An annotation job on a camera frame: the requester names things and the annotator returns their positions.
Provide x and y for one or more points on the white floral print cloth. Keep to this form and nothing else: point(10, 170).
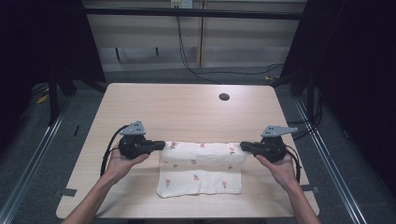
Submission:
point(199, 183)

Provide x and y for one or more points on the dark curtain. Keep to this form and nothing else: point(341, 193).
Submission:
point(358, 62)
point(40, 40)

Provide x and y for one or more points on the person's right hand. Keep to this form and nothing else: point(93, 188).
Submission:
point(285, 172)

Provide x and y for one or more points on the black round table grommet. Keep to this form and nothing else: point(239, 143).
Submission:
point(224, 96)

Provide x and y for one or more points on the black horizontal metal bar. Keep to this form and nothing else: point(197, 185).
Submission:
point(193, 12)

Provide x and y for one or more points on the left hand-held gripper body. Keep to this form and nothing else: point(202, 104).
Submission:
point(134, 146)

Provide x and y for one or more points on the person's left hand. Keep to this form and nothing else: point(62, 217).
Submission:
point(120, 166)

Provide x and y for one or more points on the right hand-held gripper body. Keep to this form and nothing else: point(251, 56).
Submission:
point(274, 149)

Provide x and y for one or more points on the yellow floor item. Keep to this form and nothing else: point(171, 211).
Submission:
point(42, 98)

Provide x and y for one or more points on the grey tape piece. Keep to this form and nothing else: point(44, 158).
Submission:
point(311, 188)
point(68, 192)

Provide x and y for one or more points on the metal floor rail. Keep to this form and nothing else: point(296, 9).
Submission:
point(29, 168)
point(330, 168)

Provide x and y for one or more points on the white wall outlet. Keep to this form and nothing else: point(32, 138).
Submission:
point(181, 3)

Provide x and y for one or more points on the black metal stand post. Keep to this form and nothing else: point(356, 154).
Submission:
point(53, 99)
point(310, 96)

